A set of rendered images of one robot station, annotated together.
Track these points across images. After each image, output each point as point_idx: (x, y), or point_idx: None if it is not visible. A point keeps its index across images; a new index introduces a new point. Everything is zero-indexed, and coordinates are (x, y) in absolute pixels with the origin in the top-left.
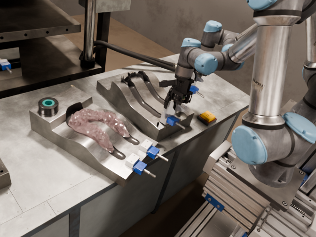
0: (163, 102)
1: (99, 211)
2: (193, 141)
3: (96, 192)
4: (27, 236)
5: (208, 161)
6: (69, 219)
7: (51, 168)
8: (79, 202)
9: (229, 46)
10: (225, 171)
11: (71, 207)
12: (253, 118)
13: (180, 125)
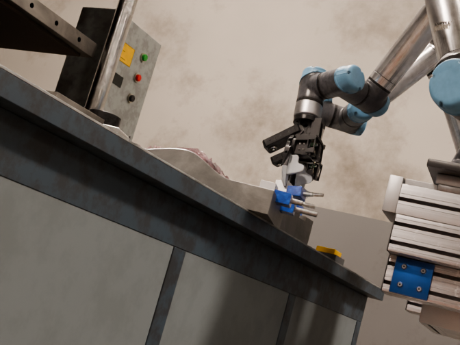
0: None
1: (190, 325)
2: (307, 307)
3: (231, 200)
4: (165, 176)
5: (390, 187)
6: (166, 272)
7: None
8: (215, 191)
9: None
10: (422, 188)
11: (208, 187)
12: (450, 53)
13: (313, 193)
